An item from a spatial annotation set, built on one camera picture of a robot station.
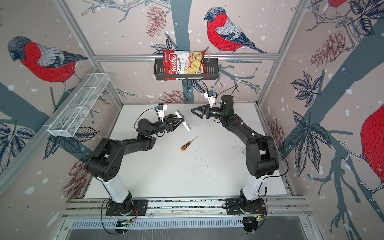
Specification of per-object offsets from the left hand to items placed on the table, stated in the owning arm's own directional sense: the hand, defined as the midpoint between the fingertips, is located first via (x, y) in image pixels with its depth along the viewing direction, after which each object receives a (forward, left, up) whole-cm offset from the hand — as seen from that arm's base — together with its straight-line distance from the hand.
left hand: (182, 120), depth 75 cm
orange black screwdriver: (0, 0, -27) cm, 27 cm away
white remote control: (+2, +1, +3) cm, 3 cm away
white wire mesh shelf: (-2, +55, +2) cm, 55 cm away
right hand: (+8, -5, -3) cm, 10 cm away
